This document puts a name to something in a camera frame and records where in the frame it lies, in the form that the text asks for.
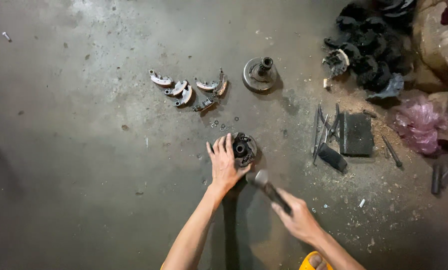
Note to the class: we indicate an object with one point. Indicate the cluster of small metal washers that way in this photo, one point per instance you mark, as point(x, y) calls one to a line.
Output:
point(222, 126)

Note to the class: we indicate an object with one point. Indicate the yellow sandal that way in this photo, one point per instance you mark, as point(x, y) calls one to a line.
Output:
point(305, 263)

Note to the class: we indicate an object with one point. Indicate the person's left hand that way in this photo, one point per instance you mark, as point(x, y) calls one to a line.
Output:
point(224, 168)

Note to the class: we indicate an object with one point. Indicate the person's foot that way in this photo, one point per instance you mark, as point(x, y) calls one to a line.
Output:
point(317, 261)

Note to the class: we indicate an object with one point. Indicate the round metal clutch assembly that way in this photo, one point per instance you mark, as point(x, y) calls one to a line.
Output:
point(243, 149)

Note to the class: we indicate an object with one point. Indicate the person's right hand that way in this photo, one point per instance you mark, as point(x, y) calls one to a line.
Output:
point(301, 221)

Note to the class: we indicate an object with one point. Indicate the dark metal punch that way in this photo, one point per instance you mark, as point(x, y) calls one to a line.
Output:
point(392, 150)

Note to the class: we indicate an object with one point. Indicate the small white scrap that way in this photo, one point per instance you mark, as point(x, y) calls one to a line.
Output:
point(362, 203)

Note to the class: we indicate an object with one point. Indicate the dark metal pliers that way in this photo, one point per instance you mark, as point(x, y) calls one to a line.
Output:
point(334, 125)

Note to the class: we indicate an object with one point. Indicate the person's right fingers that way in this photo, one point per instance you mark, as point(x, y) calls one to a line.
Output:
point(280, 215)

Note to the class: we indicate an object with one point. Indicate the thin metal circlip pliers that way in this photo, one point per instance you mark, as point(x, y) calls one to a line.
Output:
point(317, 131)

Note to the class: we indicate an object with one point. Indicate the brown sack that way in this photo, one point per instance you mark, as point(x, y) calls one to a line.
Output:
point(438, 41)

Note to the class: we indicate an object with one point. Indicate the black rectangular metal block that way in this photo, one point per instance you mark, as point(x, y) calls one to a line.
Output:
point(356, 134)

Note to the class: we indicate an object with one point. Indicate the small metal bolt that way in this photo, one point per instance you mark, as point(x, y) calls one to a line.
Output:
point(6, 36)

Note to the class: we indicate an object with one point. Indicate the short grey metal pipe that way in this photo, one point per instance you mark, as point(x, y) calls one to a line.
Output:
point(435, 179)

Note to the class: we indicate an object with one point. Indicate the metal clutch pulley with shaft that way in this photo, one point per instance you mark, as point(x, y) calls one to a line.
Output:
point(259, 73)

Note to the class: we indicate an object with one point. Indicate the heap of black clutch parts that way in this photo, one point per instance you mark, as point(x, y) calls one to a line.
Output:
point(370, 45)

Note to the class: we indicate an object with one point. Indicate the group of curved clutch shoes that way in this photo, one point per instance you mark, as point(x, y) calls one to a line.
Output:
point(182, 92)

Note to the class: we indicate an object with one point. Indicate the pink plastic bag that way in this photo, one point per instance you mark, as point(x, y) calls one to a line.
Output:
point(419, 125)

